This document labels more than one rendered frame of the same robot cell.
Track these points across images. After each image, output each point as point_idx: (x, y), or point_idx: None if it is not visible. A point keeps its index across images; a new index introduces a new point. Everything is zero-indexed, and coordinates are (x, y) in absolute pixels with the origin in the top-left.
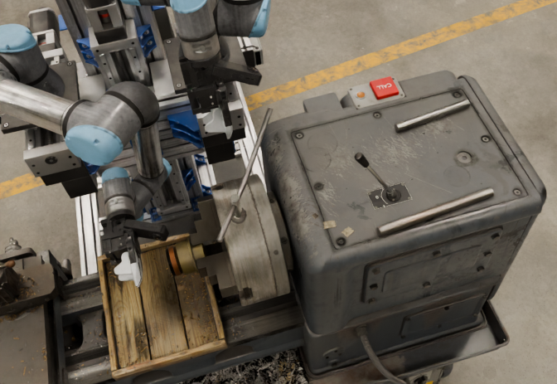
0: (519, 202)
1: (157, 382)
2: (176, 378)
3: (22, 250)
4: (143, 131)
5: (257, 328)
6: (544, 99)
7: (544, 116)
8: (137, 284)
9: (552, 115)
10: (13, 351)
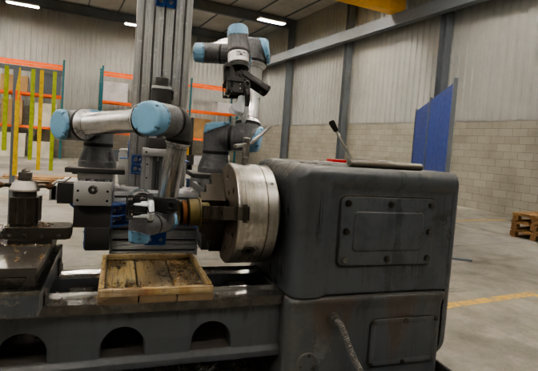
0: (441, 172)
1: (126, 358)
2: (146, 358)
3: None
4: (177, 151)
5: (240, 294)
6: (438, 352)
7: (440, 360)
8: (150, 210)
9: (447, 360)
10: (10, 254)
